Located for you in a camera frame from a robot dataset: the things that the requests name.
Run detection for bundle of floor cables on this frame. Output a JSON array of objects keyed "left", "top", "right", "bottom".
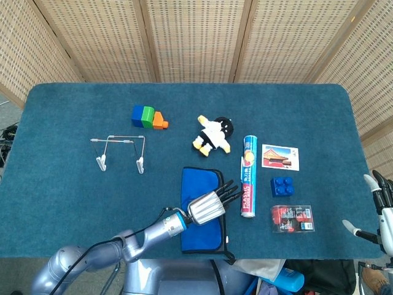
[{"left": 0, "top": 122, "right": 19, "bottom": 167}]

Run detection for blue rectangular toy block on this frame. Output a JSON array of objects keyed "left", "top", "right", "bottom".
[{"left": 131, "top": 105, "right": 145, "bottom": 128}]

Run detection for white crumpled cloth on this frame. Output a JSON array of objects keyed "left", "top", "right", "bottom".
[{"left": 233, "top": 259, "right": 286, "bottom": 280}]

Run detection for plastic food wrap roll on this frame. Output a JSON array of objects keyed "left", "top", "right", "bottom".
[{"left": 239, "top": 135, "right": 259, "bottom": 219}]

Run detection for red palace picture postcard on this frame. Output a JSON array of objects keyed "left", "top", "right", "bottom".
[{"left": 262, "top": 144, "right": 300, "bottom": 171}]

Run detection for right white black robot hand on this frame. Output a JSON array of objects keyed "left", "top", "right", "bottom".
[{"left": 342, "top": 170, "right": 393, "bottom": 256}]

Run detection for teal carpet table cover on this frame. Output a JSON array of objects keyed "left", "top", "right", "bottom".
[{"left": 0, "top": 82, "right": 384, "bottom": 262}]

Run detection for brown shoe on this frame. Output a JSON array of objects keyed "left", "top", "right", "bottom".
[{"left": 362, "top": 267, "right": 389, "bottom": 295}]

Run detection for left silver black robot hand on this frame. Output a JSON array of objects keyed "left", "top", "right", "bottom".
[{"left": 187, "top": 180, "right": 243, "bottom": 227}]

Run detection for metal wire rack white feet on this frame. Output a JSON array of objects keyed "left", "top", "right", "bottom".
[{"left": 90, "top": 135, "right": 146, "bottom": 175}]

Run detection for grey and blue cloth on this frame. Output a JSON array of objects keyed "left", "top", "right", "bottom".
[{"left": 180, "top": 167, "right": 236, "bottom": 266}]

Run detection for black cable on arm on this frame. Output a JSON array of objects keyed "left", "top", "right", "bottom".
[{"left": 49, "top": 207, "right": 179, "bottom": 295}]

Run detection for green rounded toy block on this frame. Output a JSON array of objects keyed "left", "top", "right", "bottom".
[{"left": 141, "top": 106, "right": 155, "bottom": 128}]

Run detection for black bag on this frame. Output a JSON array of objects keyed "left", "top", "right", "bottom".
[{"left": 285, "top": 259, "right": 357, "bottom": 295}]

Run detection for woven bamboo folding screen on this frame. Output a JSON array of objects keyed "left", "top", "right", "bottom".
[{"left": 0, "top": 0, "right": 393, "bottom": 191}]

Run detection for blue plastic bottle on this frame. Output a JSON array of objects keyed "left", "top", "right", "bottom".
[{"left": 257, "top": 267, "right": 305, "bottom": 293}]

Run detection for silver robot torso base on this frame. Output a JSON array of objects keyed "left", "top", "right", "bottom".
[{"left": 122, "top": 259, "right": 255, "bottom": 295}]

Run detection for black white plush doll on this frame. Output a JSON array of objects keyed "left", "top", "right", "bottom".
[{"left": 192, "top": 115, "right": 235, "bottom": 157}]

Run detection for blue four-stud building brick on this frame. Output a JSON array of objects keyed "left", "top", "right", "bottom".
[{"left": 270, "top": 176, "right": 295, "bottom": 198}]

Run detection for orange toy block with peg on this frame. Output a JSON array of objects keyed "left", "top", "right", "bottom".
[{"left": 152, "top": 111, "right": 169, "bottom": 130}]

